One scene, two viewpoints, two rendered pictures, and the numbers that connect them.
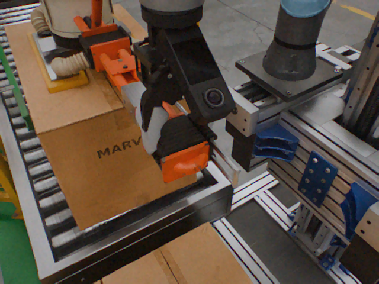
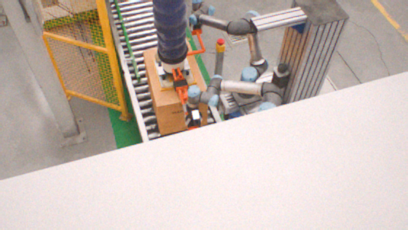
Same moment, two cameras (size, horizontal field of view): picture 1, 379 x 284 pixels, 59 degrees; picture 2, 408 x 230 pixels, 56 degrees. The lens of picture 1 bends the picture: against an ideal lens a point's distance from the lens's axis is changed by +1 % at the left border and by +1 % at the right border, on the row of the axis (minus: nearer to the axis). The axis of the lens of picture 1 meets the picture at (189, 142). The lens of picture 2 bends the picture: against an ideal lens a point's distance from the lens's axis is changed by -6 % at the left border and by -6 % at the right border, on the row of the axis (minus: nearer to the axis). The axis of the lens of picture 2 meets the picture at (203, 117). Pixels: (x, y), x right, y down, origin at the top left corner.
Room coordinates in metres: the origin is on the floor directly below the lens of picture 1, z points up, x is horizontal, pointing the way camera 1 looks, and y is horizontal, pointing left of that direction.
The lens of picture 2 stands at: (-1.11, -0.32, 3.53)
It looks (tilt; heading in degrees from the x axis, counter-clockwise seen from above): 56 degrees down; 10
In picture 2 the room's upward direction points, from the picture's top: 2 degrees clockwise
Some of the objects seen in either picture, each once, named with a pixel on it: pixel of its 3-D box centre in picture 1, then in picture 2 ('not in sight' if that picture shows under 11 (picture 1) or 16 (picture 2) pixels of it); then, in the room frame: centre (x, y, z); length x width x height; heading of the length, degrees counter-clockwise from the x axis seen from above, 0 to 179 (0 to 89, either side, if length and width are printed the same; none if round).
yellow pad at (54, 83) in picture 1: (53, 51); (162, 72); (0.84, 0.38, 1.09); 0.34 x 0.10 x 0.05; 28
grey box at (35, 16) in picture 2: not in sight; (34, 12); (0.77, 1.30, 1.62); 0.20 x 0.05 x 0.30; 31
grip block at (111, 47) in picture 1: (106, 47); (181, 85); (0.67, 0.18, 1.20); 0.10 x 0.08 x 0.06; 118
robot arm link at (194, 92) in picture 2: not in sight; (194, 94); (0.38, 0.02, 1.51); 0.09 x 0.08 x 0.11; 83
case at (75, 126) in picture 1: (102, 105); (175, 87); (0.88, 0.29, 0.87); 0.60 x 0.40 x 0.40; 28
